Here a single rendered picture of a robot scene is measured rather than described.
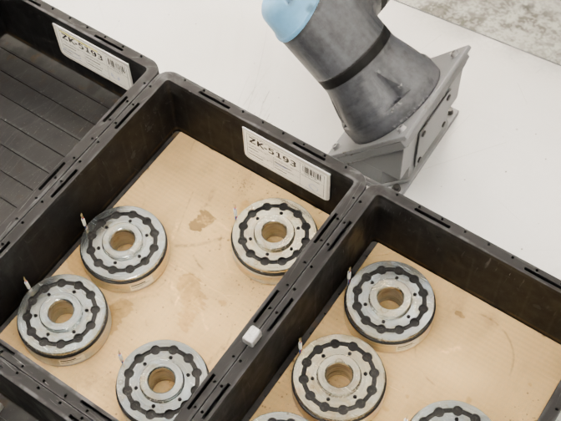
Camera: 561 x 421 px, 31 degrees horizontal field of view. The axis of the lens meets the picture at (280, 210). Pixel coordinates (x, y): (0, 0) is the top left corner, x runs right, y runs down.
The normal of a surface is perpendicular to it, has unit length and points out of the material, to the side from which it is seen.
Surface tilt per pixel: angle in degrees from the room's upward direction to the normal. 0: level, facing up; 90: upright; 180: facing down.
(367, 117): 62
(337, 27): 49
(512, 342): 0
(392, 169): 90
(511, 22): 0
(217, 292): 0
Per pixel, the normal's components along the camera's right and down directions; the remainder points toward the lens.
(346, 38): 0.19, 0.27
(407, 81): 0.21, -0.18
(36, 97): -0.03, -0.52
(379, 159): -0.54, 0.73
